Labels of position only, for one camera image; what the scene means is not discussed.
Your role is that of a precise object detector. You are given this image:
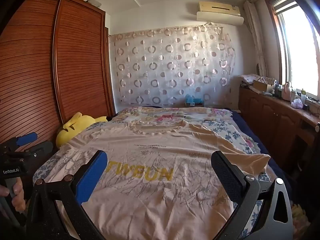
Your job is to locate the beige printed t-shirt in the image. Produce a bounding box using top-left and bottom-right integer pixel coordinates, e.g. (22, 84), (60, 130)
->
(43, 119), (272, 240)

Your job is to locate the person's left hand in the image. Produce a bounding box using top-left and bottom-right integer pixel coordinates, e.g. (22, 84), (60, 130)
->
(0, 177), (25, 213)

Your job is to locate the yellow pikachu plush toy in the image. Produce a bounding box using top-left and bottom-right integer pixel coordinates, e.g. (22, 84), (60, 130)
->
(55, 112), (107, 148)

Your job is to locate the dark blue mattress edge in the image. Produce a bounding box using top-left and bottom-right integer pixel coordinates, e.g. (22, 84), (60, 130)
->
(231, 110), (292, 198)

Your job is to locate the brown wooden louvred wardrobe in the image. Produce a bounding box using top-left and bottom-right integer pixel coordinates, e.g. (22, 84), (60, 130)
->
(1, 0), (115, 142)

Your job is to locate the brown wooden low cabinet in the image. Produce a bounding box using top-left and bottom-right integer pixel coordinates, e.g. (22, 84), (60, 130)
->
(239, 87), (319, 166)

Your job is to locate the blue floral bed cover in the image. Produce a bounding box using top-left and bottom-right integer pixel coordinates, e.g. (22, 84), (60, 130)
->
(32, 119), (272, 239)

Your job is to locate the colourful floral bed sheet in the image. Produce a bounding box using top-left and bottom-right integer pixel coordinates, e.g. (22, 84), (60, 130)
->
(111, 106), (233, 124)

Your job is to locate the pink bottle on sill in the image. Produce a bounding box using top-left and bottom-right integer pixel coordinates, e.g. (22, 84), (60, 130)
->
(281, 81), (291, 101)

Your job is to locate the sheer circle pattern curtain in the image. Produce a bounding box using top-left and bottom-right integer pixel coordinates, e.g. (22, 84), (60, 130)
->
(110, 25), (235, 107)

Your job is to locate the cardboard box on cabinet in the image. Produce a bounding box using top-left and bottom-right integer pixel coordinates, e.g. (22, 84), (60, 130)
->
(253, 80), (274, 93)

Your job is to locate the blue toy at bed head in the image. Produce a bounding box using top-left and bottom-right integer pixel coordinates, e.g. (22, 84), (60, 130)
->
(184, 94), (204, 107)

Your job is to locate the cream side window curtain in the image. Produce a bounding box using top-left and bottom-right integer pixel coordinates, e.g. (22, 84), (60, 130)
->
(244, 1), (268, 76)

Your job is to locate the window with wooden frame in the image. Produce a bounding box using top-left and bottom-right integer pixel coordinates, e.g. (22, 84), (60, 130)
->
(265, 0), (319, 100)

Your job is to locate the white wall air conditioner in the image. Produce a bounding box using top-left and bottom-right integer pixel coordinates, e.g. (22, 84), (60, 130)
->
(196, 1), (244, 25)

